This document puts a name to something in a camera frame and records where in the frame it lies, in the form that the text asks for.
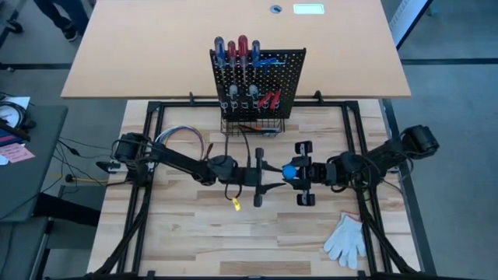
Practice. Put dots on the small blue clear screwdriver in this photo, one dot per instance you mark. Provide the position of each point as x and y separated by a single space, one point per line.
255 50

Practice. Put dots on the beige wooden desk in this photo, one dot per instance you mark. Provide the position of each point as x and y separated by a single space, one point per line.
155 46

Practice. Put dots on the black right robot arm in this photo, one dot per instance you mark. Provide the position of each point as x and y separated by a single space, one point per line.
389 153

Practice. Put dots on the small red clear screwdriver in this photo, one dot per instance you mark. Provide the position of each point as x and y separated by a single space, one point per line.
232 50

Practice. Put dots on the grey side table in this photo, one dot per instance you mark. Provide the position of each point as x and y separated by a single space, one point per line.
35 183

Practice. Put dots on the blue and black screwdriver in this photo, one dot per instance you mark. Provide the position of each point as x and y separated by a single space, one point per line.
289 172

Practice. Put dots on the white knit work glove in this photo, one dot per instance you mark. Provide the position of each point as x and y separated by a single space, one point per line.
346 241

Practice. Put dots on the black frame clamp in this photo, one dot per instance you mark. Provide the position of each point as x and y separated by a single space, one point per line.
318 97
191 98

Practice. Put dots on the large red clear screwdriver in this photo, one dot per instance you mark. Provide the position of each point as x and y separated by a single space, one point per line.
243 46

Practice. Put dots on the pink paper note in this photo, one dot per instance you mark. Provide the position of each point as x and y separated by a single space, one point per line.
17 152

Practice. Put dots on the thin black pen-like tool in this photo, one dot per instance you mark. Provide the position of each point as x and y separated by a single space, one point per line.
244 126

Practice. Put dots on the black aluminium table frame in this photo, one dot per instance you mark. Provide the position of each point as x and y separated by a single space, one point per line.
179 104

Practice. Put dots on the white paper sheet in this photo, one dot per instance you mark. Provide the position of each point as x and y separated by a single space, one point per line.
21 102

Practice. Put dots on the large blue clear screwdriver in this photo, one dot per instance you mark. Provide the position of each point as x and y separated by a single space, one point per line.
219 48

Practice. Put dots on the black chair caster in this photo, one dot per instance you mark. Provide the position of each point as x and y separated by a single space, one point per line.
15 26

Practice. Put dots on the white perforated panel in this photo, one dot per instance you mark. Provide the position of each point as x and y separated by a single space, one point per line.
408 19

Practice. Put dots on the yellow rod with black knob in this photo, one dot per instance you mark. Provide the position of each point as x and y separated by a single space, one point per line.
69 178

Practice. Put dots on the white rectangular desk plate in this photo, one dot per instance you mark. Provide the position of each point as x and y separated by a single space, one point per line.
309 8

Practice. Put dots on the black metal pegboard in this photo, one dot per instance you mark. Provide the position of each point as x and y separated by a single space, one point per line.
290 78

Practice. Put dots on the person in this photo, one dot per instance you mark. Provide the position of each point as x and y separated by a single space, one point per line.
54 9

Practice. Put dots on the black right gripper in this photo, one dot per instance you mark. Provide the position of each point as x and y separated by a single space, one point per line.
323 173

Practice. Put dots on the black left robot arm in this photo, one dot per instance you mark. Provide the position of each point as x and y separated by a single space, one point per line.
175 157

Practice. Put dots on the black and grey screwdriver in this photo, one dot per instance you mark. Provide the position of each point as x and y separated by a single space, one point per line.
233 92
253 92

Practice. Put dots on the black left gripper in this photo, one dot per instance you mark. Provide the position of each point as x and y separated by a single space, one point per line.
247 177

